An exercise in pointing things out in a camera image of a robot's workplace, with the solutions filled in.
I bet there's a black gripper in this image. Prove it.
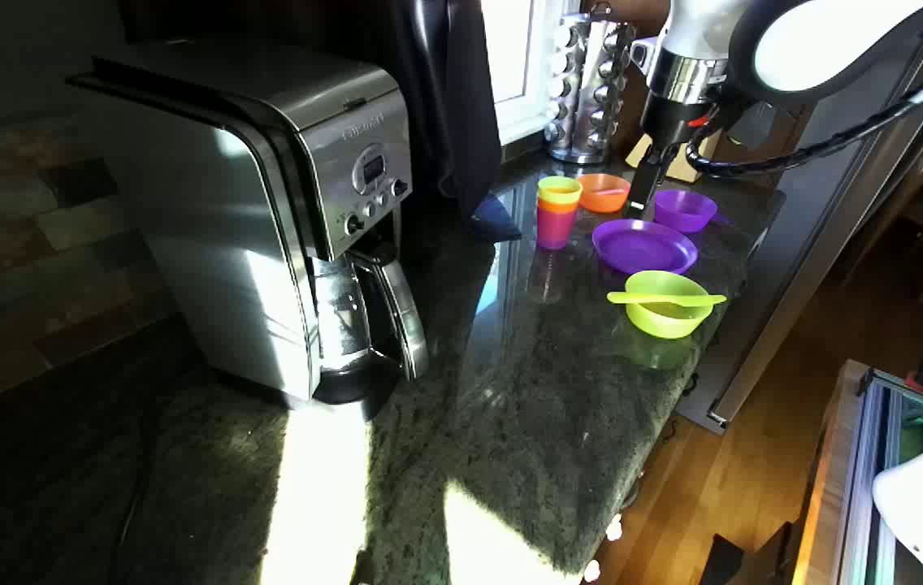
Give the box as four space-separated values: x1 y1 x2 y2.
630 96 716 212

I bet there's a purple plastic bowl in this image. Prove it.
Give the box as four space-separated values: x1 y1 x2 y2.
649 185 723 238

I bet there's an orange plastic bowl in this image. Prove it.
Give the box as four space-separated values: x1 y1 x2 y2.
577 171 635 217

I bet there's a purple plastic plate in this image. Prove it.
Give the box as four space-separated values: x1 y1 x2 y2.
590 217 702 277

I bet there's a purple plastic cup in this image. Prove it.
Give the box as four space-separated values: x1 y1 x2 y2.
534 212 582 254

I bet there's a green plastic spoon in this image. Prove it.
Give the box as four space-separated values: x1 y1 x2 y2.
606 290 729 312

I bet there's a green plastic bowl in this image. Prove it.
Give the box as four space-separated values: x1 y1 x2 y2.
620 270 716 340

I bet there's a window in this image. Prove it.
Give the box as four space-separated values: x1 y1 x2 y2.
478 0 585 145

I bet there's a stainless steel refrigerator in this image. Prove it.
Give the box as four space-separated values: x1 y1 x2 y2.
676 41 923 436

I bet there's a stainless steel coffee maker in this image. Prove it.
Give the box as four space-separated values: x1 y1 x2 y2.
65 36 432 407

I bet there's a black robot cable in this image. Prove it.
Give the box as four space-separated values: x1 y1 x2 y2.
687 41 923 175

